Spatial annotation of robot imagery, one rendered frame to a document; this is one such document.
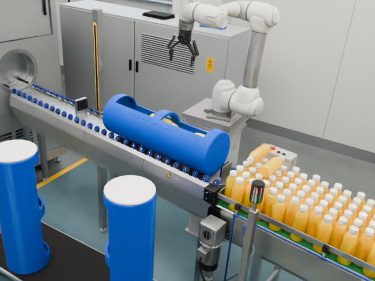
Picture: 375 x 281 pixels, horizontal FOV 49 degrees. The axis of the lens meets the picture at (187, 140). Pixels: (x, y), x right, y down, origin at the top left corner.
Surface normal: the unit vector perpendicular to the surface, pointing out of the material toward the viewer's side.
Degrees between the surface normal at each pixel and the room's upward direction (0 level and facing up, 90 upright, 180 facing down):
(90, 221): 0
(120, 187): 0
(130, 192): 0
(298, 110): 90
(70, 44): 90
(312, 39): 90
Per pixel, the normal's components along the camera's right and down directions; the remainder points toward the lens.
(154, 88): -0.51, 0.37
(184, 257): 0.07, -0.89
